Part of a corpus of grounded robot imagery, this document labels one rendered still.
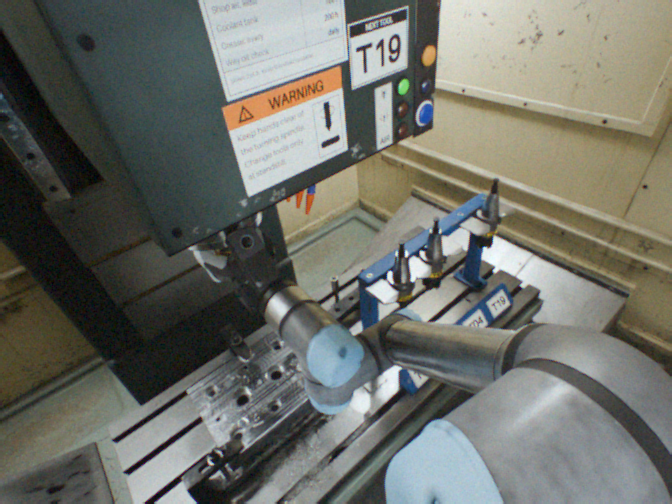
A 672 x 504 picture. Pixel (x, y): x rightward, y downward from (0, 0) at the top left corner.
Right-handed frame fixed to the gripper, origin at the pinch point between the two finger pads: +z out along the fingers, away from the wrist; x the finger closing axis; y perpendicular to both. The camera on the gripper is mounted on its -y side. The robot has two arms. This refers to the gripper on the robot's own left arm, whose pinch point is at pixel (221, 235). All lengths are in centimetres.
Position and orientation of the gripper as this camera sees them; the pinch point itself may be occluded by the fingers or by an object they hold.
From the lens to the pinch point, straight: 75.7
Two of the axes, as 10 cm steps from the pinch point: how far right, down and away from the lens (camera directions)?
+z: -6.3, -4.8, 6.1
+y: 0.8, 7.4, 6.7
